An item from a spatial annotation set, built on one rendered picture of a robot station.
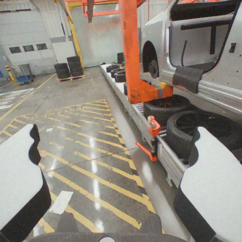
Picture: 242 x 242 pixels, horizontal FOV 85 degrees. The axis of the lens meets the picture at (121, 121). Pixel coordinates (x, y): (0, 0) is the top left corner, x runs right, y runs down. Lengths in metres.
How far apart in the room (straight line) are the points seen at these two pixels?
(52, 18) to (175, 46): 11.10
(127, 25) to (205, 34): 1.11
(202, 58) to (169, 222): 2.03
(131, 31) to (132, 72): 0.45
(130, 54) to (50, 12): 11.04
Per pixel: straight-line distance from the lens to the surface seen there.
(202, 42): 2.40
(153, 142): 1.50
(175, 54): 2.16
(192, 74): 1.61
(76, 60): 7.58
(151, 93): 2.02
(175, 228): 1.41
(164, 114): 1.83
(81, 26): 12.34
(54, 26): 12.51
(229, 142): 1.41
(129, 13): 1.85
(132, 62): 1.84
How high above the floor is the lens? 1.29
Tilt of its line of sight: 30 degrees down
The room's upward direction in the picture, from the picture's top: 8 degrees counter-clockwise
